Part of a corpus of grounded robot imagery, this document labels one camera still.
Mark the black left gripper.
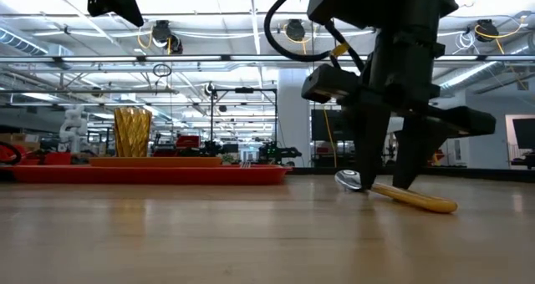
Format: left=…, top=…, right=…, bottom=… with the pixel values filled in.
left=82, top=0, right=145, bottom=28

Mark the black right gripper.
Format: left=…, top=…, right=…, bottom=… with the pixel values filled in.
left=300, top=24, right=497, bottom=192

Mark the yellow-handled metal spoon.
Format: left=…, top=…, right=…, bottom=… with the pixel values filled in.
left=334, top=169, right=459, bottom=215

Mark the amber faceted plastic cup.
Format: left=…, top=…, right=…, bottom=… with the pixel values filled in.
left=113, top=106, right=153, bottom=159

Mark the red plastic tray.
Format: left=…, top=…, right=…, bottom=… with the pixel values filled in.
left=10, top=163, right=289, bottom=187

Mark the large black display screen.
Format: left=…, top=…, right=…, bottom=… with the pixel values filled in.
left=310, top=109, right=351, bottom=142

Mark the white building pillar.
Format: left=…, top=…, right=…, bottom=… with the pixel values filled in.
left=277, top=68, right=313, bottom=168

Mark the black robot with green light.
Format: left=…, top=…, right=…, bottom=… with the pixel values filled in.
left=257, top=141, right=303, bottom=165

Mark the dark computer monitor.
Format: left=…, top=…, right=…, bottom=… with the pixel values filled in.
left=512, top=117, right=535, bottom=150

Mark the red tool box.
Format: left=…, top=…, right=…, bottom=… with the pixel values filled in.
left=175, top=134, right=201, bottom=150

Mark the brown cardboard box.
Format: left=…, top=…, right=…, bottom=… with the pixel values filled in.
left=0, top=132, right=42, bottom=152

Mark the red storage bin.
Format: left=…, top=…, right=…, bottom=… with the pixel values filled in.
left=43, top=151, right=73, bottom=166

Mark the thin yellow hanging cable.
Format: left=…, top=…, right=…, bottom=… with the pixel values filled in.
left=322, top=106, right=338, bottom=169

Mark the black coiled cable loop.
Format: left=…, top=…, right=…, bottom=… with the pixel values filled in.
left=152, top=63, right=173, bottom=79

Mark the short silver ventilation duct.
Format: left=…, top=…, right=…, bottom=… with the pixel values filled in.
left=0, top=28, right=74, bottom=70

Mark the yellow cable label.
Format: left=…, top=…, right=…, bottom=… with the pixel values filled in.
left=329, top=41, right=350, bottom=59

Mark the long silver ventilation duct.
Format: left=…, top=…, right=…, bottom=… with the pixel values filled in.
left=438, top=33, right=535, bottom=104

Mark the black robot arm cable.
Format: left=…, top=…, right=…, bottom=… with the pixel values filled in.
left=263, top=0, right=367, bottom=73

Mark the black metal frame stand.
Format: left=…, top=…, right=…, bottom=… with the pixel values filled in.
left=210, top=86, right=279, bottom=154

